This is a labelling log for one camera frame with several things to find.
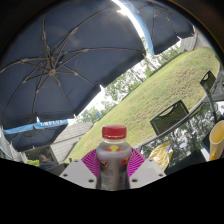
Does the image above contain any dark umbrella pole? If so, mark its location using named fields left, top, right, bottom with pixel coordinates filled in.
left=203, top=83, right=220, bottom=125

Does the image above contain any person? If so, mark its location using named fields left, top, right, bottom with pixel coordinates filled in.
left=38, top=153, right=60, bottom=171

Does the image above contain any red-capped drink bottle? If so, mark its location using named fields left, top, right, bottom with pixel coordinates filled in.
left=95, top=124, right=133, bottom=192

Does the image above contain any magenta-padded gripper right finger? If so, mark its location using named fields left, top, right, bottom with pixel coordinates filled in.
left=127, top=147, right=167, bottom=190

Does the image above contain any large navy patio umbrella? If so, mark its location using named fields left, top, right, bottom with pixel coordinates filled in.
left=0, top=0, right=147, bottom=131

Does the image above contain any yellow snack packet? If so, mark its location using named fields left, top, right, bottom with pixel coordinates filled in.
left=148, top=142, right=175, bottom=171

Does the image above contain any black mesh-back chair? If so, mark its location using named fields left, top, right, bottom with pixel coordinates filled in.
left=149, top=99, right=190, bottom=136
left=199, top=70, right=217, bottom=93

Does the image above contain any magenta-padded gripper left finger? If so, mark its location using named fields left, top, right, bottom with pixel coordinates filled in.
left=59, top=148, right=101, bottom=190

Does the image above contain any cream mug with yellow handle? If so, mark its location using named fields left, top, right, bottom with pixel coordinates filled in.
left=208, top=119, right=224, bottom=163

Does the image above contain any navy umbrella with blue trim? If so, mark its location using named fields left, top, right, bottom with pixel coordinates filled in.
left=2, top=119, right=70, bottom=153

